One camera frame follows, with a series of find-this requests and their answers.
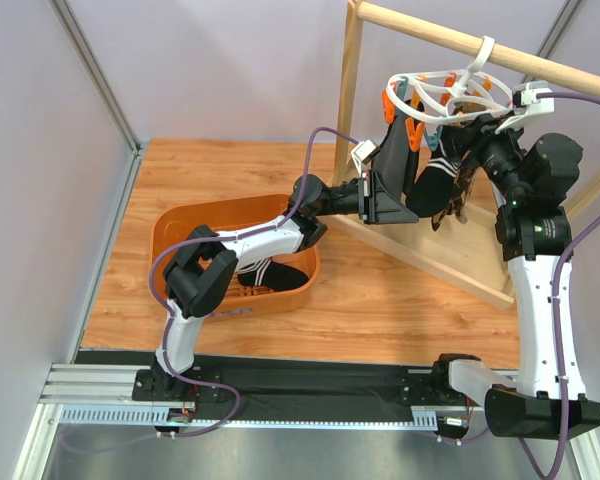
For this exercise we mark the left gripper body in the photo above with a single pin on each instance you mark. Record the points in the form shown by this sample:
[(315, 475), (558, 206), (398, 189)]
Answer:
[(370, 196)]

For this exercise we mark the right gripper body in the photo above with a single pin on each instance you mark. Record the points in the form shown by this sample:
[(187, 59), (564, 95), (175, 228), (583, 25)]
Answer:
[(469, 138)]

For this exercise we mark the brown argyle sock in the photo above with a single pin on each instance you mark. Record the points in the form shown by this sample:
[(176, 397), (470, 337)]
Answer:
[(438, 218), (463, 187)]

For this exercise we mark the black white-striped sock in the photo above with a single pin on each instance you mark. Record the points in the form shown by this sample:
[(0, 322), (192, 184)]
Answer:
[(272, 275)]

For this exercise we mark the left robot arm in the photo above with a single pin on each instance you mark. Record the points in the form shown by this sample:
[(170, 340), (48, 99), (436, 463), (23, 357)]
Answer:
[(313, 199)]

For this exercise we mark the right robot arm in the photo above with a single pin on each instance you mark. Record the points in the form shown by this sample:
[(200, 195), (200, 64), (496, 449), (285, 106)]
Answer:
[(548, 397)]

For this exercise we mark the white round clip hanger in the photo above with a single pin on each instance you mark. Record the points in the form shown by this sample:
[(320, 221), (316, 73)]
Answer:
[(450, 96)]

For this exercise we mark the wooden hanger rack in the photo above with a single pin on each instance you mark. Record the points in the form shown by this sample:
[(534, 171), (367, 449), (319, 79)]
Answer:
[(466, 256)]

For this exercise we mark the grey black sock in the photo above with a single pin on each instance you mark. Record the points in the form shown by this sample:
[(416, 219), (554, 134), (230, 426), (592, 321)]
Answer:
[(396, 162)]

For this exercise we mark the orange plastic basket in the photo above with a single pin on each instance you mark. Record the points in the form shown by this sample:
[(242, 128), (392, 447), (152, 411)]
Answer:
[(198, 249)]

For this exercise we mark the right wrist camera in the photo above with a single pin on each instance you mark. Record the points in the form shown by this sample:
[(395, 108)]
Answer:
[(527, 106)]

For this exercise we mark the right aluminium frame post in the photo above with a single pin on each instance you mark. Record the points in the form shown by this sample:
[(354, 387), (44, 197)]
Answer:
[(545, 28)]

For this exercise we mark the aluminium frame post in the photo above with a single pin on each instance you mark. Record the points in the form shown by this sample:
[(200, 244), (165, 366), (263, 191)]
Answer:
[(545, 28), (135, 149)]

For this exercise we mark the left aluminium frame post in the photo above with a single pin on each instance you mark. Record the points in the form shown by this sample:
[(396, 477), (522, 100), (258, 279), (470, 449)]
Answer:
[(135, 149)]

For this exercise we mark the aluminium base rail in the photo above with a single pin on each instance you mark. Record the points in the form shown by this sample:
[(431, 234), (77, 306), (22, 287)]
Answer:
[(102, 394)]

